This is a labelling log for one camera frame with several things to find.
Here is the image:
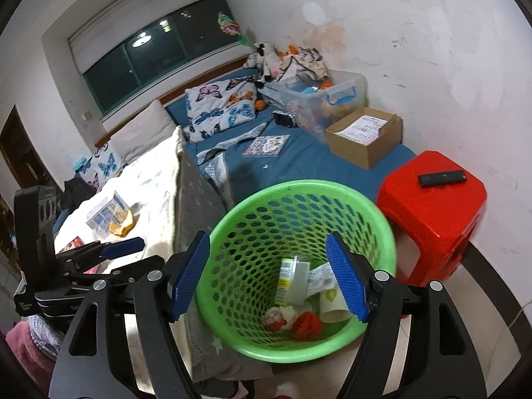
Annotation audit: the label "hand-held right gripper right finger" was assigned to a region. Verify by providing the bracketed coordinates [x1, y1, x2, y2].
[325, 233, 487, 399]

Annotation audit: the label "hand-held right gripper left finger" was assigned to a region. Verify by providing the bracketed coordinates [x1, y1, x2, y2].
[48, 230, 210, 399]

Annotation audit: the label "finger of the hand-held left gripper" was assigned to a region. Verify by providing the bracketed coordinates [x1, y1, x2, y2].
[56, 236, 146, 267]
[66, 255, 167, 289]

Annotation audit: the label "white paper cup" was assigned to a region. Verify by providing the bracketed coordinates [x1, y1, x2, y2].
[320, 289, 350, 323]

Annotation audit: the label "white printed plastic packet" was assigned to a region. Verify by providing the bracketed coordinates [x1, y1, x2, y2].
[308, 264, 337, 300]

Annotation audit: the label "small white carton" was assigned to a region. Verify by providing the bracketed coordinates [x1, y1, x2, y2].
[86, 191, 129, 231]

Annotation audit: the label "clear jar with yellow label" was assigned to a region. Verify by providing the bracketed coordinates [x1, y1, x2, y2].
[274, 255, 310, 306]

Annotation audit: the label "red net bag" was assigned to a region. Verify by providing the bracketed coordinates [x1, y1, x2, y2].
[293, 311, 324, 339]

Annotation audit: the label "white tissue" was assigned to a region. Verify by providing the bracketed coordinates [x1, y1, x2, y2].
[262, 305, 298, 333]

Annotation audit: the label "green plastic basket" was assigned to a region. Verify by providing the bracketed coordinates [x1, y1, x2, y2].
[195, 180, 397, 362]

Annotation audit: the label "person's left forearm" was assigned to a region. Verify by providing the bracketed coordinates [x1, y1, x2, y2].
[2, 315, 67, 387]

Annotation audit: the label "black jacket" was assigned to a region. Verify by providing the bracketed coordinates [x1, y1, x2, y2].
[62, 175, 97, 210]

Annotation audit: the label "cream printed quilt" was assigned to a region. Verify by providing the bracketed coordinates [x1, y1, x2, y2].
[54, 127, 188, 341]

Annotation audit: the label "brown wooden door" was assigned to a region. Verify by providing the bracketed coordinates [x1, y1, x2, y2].
[0, 106, 55, 200]

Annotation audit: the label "butterfly print pillow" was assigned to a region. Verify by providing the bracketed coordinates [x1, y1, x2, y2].
[79, 141, 125, 192]
[184, 77, 257, 142]

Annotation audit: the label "red plastic stool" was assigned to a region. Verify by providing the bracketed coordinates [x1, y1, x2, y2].
[377, 151, 487, 287]

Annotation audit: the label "grey pillow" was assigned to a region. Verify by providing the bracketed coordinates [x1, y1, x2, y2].
[110, 100, 177, 163]

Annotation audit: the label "blue sheeted bed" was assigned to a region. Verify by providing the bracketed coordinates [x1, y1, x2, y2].
[164, 68, 418, 217]

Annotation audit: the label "brown cardboard box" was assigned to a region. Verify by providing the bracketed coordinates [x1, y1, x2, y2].
[325, 107, 403, 170]

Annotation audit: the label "black remote control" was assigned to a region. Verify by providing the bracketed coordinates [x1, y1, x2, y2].
[418, 170, 467, 189]

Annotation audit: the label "printed paper sheets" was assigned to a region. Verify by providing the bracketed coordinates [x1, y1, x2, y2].
[338, 115, 389, 146]

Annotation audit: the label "sticker book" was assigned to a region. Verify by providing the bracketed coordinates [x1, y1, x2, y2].
[242, 135, 291, 158]

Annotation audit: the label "clear plastic storage bin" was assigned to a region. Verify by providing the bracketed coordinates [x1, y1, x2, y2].
[266, 70, 368, 142]

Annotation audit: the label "dark window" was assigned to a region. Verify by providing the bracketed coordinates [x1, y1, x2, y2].
[81, 0, 246, 113]

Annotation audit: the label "printed cloth bag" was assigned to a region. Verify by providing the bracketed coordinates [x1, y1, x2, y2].
[283, 48, 331, 84]

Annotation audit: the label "black and white plush toy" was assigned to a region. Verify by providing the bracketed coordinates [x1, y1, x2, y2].
[245, 43, 279, 81]

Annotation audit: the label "white roller blind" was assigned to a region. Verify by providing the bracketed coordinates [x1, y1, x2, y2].
[67, 0, 223, 73]

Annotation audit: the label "colourful hanging wall decoration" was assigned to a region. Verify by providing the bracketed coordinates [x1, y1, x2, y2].
[217, 12, 258, 48]

